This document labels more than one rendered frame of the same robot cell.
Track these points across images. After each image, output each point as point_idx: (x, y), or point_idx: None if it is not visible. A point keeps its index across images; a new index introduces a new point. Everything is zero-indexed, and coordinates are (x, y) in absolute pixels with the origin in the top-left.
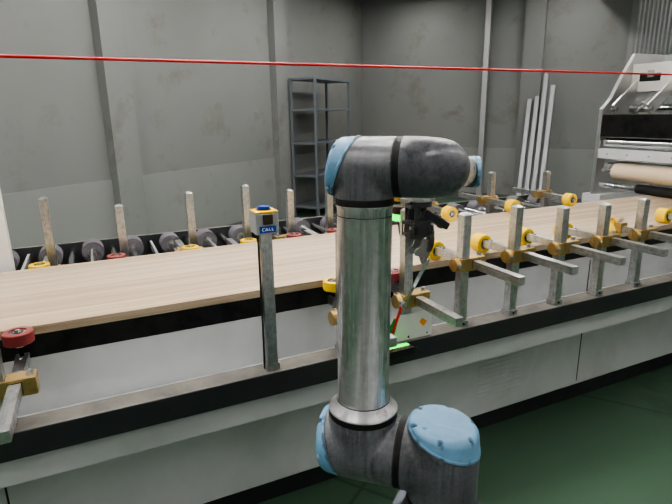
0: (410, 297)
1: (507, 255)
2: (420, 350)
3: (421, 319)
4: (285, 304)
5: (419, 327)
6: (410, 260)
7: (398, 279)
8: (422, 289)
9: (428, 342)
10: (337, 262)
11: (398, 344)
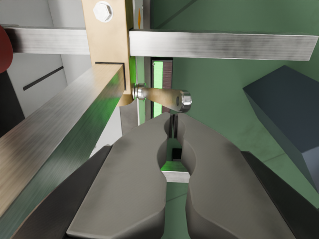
0: (131, 71)
1: None
2: (153, 26)
3: (138, 25)
4: None
5: (141, 28)
6: (90, 122)
7: (5, 40)
8: (107, 18)
9: (152, 8)
10: None
11: (153, 77)
